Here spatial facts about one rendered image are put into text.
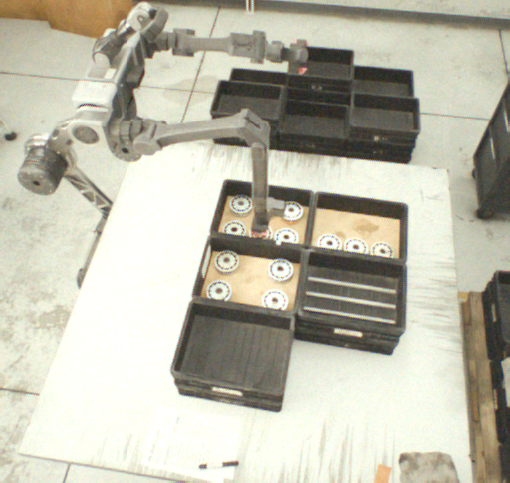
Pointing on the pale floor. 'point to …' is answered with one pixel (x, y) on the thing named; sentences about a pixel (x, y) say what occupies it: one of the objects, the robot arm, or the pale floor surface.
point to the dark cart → (494, 162)
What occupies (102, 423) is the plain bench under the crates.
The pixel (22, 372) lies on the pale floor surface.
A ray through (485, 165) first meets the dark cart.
